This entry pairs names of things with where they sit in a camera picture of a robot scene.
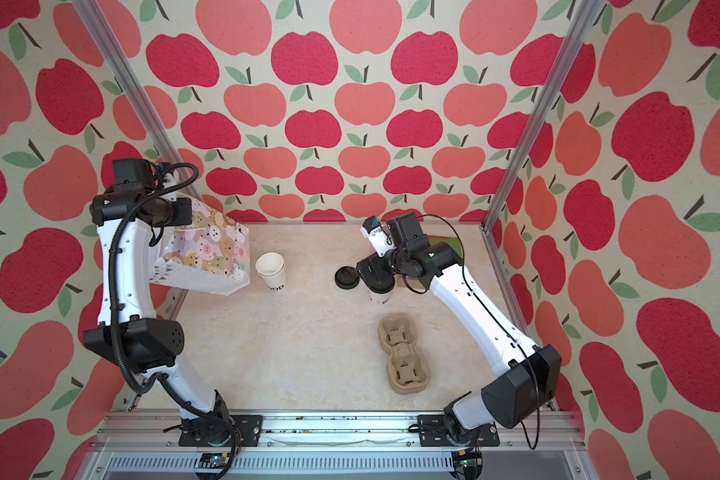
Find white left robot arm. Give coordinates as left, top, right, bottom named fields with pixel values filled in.
left=83, top=158, right=241, bottom=449

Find black cup lid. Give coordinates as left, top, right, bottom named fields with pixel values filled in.
left=334, top=266, right=360, bottom=290
left=358, top=267, right=395, bottom=289

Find right aluminium frame post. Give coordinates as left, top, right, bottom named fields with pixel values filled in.
left=481, top=0, right=606, bottom=239

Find aluminium frame post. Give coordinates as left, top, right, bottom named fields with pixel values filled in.
left=71, top=0, right=208, bottom=211
left=481, top=0, right=606, bottom=239

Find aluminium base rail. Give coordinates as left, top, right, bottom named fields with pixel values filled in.
left=73, top=409, right=597, bottom=479

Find left aluminium frame post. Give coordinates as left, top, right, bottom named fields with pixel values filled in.
left=71, top=0, right=208, bottom=211

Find cartoon animal gift bag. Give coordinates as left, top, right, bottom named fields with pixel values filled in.
left=149, top=199, right=251, bottom=296

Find white paper cup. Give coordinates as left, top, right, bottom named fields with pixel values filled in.
left=368, top=286, right=395, bottom=305

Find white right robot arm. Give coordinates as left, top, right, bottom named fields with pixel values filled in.
left=356, top=213, right=562, bottom=445

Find green napkin stack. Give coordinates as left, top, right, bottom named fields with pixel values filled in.
left=429, top=236, right=464, bottom=257

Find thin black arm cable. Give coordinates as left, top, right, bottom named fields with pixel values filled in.
left=395, top=214, right=542, bottom=451

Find cardboard two-cup carrier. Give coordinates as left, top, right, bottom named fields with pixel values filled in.
left=377, top=313, right=431, bottom=395

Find stacked white paper cups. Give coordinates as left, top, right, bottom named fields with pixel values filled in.
left=255, top=252, right=287, bottom=291

